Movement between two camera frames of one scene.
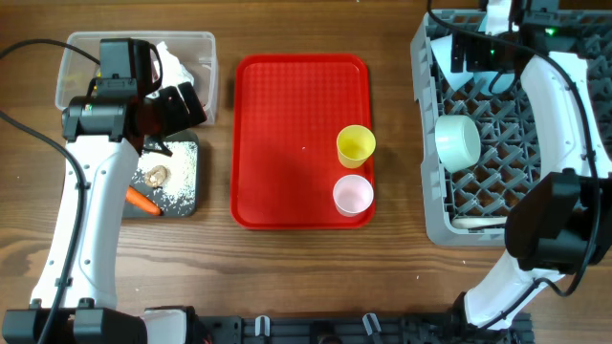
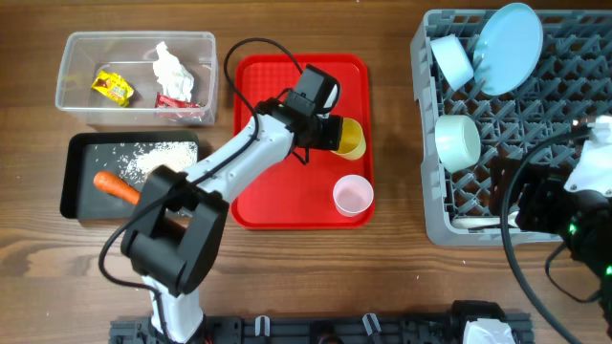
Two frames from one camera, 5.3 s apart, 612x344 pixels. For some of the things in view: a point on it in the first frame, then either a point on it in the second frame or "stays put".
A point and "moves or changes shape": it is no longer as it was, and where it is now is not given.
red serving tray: (287, 111) stays put
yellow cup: (355, 143) moves or changes shape
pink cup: (352, 194) stays put
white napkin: (173, 71) stays put
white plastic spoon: (473, 222) stays put
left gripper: (180, 119) -> (333, 140)
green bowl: (458, 141) stays put
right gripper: (474, 58) -> (542, 184)
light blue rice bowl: (442, 48) stays put
